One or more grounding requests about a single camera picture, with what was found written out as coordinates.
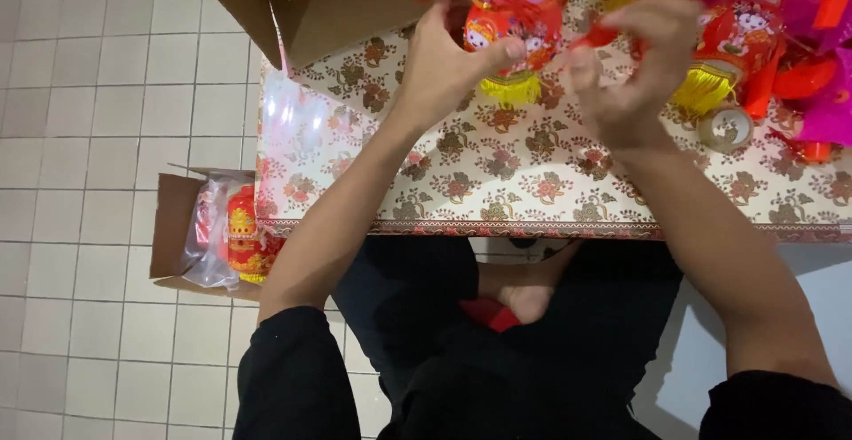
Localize person's black trousers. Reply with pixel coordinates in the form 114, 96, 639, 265
331, 235, 685, 440

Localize clear plastic bag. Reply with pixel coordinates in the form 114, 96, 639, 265
181, 175, 242, 292

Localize person's black shirt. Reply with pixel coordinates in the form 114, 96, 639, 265
232, 306, 852, 440

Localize heap of pink paper decorations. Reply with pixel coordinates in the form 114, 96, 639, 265
692, 0, 852, 149

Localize person's right hand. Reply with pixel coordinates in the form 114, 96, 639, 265
567, 0, 705, 156

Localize red and gold lantern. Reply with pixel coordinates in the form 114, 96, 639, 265
225, 183, 288, 285

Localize red lantern with cartoon faces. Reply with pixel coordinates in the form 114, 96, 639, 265
670, 0, 789, 120
462, 0, 568, 110

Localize red plastic strip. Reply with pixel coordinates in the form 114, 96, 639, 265
570, 25, 645, 55

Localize small open cardboard box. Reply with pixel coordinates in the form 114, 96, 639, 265
149, 163, 288, 304

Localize small red plastic piece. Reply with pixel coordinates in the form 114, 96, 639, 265
765, 129, 834, 165

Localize floral tablecloth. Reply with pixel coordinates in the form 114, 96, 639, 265
255, 0, 852, 244

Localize red slipper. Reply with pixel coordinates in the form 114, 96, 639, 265
458, 296, 524, 334

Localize large open cardboard box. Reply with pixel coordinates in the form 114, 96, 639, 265
184, 0, 451, 71

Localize person's bare foot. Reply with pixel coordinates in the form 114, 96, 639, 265
477, 239, 584, 326

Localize person's left hand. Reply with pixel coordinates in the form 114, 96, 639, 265
390, 0, 528, 138

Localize clear tape roll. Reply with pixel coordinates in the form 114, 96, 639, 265
696, 103, 756, 156

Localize flat red plastic lantern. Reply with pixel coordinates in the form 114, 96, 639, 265
771, 53, 841, 103

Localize shiny clear plastic wrap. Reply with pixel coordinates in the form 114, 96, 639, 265
261, 61, 354, 185

